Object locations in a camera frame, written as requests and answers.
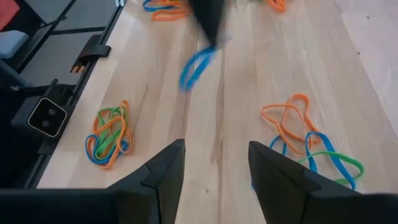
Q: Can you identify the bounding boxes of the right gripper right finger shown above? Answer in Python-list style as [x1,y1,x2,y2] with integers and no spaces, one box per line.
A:
[248,141,398,224]

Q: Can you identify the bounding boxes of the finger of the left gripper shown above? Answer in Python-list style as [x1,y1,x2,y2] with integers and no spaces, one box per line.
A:
[208,0,228,47]
[189,0,214,46]

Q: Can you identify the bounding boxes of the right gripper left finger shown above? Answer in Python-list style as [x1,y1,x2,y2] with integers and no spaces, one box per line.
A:
[0,139,187,224]

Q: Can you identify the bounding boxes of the grey chair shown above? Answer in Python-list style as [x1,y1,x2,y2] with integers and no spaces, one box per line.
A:
[0,29,30,60]

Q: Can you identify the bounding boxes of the red chair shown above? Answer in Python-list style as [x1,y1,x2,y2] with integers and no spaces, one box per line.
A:
[0,0,21,32]

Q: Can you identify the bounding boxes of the black frame bracket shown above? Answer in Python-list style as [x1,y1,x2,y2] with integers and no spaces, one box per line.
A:
[70,33,112,74]

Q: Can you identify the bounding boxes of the black camera with white rim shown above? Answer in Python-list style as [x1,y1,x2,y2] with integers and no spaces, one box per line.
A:
[11,95,68,139]

